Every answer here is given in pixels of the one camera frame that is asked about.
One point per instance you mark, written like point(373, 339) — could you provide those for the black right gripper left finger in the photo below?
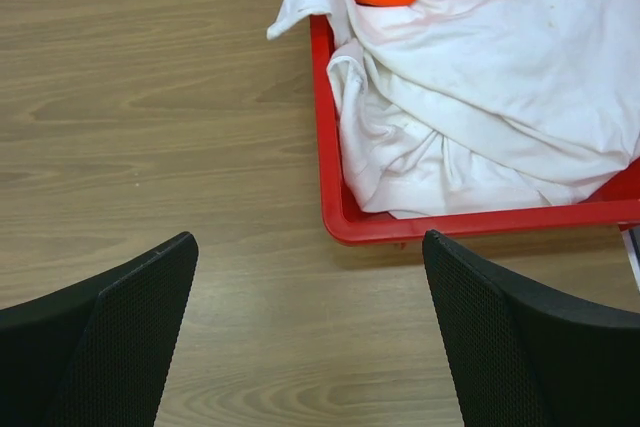
point(98, 352)

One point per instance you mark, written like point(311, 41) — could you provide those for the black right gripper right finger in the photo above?
point(524, 354)

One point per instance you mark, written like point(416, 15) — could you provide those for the white t-shirt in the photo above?
point(480, 92)

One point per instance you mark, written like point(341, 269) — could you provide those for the red plastic bin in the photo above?
point(450, 227)

